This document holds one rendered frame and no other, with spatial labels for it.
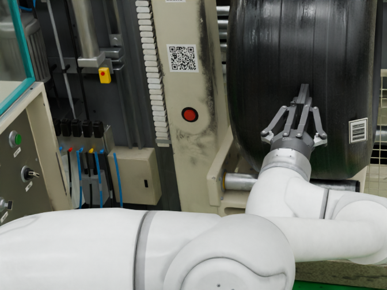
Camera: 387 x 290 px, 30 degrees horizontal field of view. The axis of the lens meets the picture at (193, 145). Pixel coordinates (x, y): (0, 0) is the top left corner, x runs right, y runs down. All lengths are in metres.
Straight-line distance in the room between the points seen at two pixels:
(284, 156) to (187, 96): 0.61
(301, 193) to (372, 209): 0.12
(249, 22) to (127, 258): 0.96
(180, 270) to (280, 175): 0.64
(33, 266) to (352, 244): 0.50
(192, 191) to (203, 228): 1.34
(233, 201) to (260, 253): 1.23
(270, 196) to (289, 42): 0.43
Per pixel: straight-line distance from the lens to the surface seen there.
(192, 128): 1.88
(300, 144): 1.33
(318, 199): 1.21
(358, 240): 1.05
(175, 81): 1.83
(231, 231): 0.64
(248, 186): 1.84
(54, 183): 1.80
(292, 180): 1.23
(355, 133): 1.58
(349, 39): 1.52
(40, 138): 1.74
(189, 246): 0.63
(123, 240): 0.67
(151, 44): 1.82
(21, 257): 0.69
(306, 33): 1.52
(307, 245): 0.95
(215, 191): 1.83
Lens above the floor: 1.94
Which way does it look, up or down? 31 degrees down
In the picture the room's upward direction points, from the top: 7 degrees counter-clockwise
